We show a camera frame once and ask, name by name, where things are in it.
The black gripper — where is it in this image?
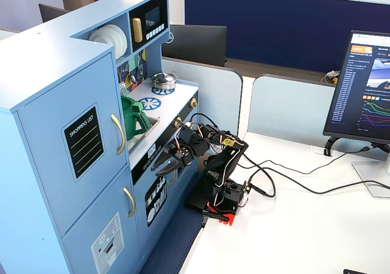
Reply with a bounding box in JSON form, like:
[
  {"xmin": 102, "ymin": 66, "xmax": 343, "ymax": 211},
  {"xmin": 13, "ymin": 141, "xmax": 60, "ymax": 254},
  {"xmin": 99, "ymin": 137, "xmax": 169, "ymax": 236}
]
[{"xmin": 151, "ymin": 126, "xmax": 211, "ymax": 177}]

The fridge door with dispenser print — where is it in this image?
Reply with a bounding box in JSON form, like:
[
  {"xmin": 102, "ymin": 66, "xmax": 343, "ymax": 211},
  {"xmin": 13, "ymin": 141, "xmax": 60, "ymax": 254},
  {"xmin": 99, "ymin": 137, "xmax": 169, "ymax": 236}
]
[{"xmin": 60, "ymin": 164, "xmax": 144, "ymax": 274}]

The tall fridge door with list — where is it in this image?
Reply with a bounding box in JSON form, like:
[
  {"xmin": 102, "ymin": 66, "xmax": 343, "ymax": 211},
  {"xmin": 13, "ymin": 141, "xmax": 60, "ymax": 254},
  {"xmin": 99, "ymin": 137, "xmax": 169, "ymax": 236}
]
[{"xmin": 15, "ymin": 52, "xmax": 130, "ymax": 238}]

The black toy microwave door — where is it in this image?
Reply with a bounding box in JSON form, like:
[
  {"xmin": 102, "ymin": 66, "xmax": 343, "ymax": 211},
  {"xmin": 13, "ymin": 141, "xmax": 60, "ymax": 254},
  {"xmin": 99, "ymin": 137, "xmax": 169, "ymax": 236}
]
[{"xmin": 128, "ymin": 0, "xmax": 168, "ymax": 53}]

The toy kitchen sink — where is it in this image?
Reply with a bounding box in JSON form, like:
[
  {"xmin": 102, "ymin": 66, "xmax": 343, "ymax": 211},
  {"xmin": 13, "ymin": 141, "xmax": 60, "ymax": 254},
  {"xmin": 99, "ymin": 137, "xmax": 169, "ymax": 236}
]
[{"xmin": 127, "ymin": 117, "xmax": 161, "ymax": 156}]

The black oven control panel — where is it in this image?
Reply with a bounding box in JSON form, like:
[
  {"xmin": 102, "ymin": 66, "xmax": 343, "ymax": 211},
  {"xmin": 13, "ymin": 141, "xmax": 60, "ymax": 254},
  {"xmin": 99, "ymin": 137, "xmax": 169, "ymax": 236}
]
[{"xmin": 129, "ymin": 91, "xmax": 199, "ymax": 186}]

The green toy pitcher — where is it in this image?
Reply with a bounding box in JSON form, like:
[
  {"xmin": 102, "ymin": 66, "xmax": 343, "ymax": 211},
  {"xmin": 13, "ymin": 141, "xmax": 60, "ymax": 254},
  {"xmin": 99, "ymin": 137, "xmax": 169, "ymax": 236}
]
[{"xmin": 121, "ymin": 94, "xmax": 151, "ymax": 141}]

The silver toy pot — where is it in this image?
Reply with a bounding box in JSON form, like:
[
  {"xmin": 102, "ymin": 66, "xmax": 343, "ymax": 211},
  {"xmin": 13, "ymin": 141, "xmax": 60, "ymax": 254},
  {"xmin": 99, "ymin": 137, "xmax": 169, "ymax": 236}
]
[{"xmin": 151, "ymin": 71, "xmax": 179, "ymax": 91}]

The wide light blue desk divider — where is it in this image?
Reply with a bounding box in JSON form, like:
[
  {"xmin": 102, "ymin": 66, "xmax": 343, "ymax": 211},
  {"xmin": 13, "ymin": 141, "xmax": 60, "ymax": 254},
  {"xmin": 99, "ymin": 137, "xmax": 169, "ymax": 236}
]
[{"xmin": 161, "ymin": 56, "xmax": 244, "ymax": 138}]

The red table clamp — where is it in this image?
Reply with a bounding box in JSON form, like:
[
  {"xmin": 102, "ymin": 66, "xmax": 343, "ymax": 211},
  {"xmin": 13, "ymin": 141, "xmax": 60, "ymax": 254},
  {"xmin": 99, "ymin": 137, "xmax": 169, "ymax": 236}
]
[{"xmin": 202, "ymin": 202, "xmax": 240, "ymax": 226}]

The silver pot lid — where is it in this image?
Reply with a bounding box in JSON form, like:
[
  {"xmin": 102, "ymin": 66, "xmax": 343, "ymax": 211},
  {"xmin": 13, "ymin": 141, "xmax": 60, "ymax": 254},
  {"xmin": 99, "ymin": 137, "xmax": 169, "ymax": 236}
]
[{"xmin": 152, "ymin": 71, "xmax": 177, "ymax": 85}]

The black shopping list sticker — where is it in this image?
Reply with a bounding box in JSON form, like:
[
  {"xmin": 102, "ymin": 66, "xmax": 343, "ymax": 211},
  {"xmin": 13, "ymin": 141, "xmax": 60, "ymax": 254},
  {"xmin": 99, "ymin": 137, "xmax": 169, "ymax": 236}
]
[{"xmin": 62, "ymin": 103, "xmax": 106, "ymax": 182}]

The hanging toy ladle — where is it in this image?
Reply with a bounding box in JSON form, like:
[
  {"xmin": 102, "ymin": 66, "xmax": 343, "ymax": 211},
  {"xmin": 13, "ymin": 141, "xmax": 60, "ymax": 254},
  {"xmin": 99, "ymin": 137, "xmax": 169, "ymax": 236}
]
[{"xmin": 129, "ymin": 59, "xmax": 138, "ymax": 85}]

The grey ice dispenser sticker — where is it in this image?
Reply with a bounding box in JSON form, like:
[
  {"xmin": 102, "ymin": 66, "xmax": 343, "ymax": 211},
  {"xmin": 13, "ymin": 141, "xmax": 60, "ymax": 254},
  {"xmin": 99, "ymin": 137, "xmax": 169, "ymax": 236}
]
[{"xmin": 90, "ymin": 212, "xmax": 126, "ymax": 274}]

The large black monitor back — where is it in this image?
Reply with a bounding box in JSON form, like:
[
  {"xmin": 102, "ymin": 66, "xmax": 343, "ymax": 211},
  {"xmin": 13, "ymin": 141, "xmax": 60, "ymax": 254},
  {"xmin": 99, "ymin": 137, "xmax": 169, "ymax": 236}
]
[{"xmin": 161, "ymin": 24, "xmax": 228, "ymax": 68}]

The white toy plate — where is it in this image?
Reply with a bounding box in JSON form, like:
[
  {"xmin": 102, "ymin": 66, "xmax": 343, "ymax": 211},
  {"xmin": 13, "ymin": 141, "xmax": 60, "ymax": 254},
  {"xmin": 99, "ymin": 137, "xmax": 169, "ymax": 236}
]
[
  {"xmin": 88, "ymin": 27, "xmax": 118, "ymax": 48},
  {"xmin": 113, "ymin": 30, "xmax": 128, "ymax": 58}
]

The white plates stack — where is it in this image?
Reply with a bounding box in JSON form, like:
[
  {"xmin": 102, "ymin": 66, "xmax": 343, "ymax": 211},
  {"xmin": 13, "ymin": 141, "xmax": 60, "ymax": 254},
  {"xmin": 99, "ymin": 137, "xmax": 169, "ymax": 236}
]
[{"xmin": 100, "ymin": 23, "xmax": 124, "ymax": 54}]

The light blue toy kitchen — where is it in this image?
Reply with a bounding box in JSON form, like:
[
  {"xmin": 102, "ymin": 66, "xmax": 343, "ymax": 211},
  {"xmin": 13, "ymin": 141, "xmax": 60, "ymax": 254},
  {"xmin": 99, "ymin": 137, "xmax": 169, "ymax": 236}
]
[{"xmin": 0, "ymin": 0, "xmax": 200, "ymax": 274}]

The white yellow clutter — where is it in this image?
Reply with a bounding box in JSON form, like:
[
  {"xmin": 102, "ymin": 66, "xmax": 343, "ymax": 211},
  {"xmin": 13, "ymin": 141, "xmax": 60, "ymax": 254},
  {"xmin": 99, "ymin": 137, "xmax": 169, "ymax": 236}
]
[{"xmin": 320, "ymin": 69, "xmax": 341, "ymax": 85}]

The small black monitor back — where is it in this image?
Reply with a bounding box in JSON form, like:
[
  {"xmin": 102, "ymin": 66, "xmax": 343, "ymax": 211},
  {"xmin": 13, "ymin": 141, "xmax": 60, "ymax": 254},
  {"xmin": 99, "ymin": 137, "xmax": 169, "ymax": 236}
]
[{"xmin": 38, "ymin": 3, "xmax": 71, "ymax": 24}]

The computer monitor showing graphs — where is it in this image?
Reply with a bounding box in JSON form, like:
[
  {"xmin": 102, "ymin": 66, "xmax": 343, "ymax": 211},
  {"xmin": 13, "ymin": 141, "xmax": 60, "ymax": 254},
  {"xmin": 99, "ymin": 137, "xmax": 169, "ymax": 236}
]
[{"xmin": 322, "ymin": 30, "xmax": 390, "ymax": 142}]

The silver monitor stand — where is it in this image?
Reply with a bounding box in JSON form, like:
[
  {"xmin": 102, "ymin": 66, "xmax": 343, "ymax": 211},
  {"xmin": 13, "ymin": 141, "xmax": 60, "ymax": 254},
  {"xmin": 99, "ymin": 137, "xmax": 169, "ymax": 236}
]
[{"xmin": 352, "ymin": 152, "xmax": 390, "ymax": 198}]

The short gold fridge handle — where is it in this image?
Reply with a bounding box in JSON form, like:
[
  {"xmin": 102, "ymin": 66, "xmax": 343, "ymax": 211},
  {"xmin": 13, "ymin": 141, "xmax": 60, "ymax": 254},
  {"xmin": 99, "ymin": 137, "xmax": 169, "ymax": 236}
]
[{"xmin": 123, "ymin": 186, "xmax": 137, "ymax": 219}]

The long gold fridge handle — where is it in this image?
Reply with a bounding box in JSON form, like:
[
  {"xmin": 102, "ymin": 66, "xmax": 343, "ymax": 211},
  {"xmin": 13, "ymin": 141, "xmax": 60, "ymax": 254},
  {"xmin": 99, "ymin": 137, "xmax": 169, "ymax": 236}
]
[{"xmin": 110, "ymin": 113, "xmax": 127, "ymax": 156}]

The looped black cable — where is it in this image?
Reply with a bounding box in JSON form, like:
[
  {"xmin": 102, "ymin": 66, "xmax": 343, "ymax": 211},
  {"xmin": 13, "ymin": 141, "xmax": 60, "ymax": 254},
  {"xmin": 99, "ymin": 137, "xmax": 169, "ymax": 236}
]
[{"xmin": 247, "ymin": 167, "xmax": 277, "ymax": 198}]

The gold microwave handle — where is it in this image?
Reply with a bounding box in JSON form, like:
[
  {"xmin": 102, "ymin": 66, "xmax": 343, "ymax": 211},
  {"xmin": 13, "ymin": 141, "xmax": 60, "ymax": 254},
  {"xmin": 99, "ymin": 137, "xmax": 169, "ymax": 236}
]
[{"xmin": 132, "ymin": 17, "xmax": 143, "ymax": 43}]

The black desk cable guide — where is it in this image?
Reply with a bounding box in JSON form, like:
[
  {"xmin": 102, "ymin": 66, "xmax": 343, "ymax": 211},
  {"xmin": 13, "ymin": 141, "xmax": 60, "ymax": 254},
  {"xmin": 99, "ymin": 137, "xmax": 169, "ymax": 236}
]
[{"xmin": 324, "ymin": 136, "xmax": 339, "ymax": 158}]

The black cable with usb plug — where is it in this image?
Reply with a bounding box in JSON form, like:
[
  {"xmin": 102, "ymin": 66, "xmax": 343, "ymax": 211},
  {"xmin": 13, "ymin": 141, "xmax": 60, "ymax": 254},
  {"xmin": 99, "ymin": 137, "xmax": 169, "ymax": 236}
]
[{"xmin": 236, "ymin": 144, "xmax": 390, "ymax": 176}]

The long black cable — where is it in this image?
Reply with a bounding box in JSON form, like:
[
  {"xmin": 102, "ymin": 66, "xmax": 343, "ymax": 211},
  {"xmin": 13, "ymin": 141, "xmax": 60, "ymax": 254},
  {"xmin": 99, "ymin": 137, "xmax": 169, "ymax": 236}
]
[{"xmin": 190, "ymin": 112, "xmax": 390, "ymax": 194}]

